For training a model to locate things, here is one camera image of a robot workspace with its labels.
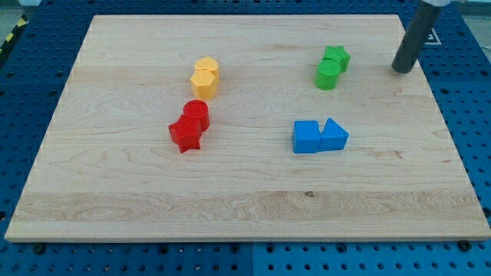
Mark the blue triangle block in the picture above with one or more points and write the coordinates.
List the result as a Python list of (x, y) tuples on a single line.
[(333, 137)]

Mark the light wooden board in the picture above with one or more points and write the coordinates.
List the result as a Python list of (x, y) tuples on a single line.
[(108, 171)]

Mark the red cylinder block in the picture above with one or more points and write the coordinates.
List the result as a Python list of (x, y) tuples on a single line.
[(198, 109)]

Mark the red star block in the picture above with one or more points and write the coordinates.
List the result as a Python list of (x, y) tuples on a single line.
[(186, 133)]

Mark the blue cube block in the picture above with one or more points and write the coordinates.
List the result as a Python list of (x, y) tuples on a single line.
[(305, 136)]

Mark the yellow hexagon block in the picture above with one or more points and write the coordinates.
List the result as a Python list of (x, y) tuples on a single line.
[(204, 84)]

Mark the green cylinder block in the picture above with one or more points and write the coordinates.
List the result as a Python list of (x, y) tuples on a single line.
[(327, 75)]

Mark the green star block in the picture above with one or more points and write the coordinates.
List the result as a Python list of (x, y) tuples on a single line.
[(338, 54)]

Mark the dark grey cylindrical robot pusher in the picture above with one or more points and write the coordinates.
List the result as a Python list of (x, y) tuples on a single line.
[(415, 36)]

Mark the black bolt front left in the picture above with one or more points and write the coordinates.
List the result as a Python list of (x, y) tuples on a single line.
[(38, 248)]

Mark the black bolt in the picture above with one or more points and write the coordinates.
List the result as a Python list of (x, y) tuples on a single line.
[(464, 245), (38, 248)]

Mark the black bolt front right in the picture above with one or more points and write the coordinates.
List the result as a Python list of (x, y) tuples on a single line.
[(464, 245)]

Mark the yellow black hazard tape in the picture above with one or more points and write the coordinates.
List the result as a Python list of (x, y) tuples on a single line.
[(14, 35)]

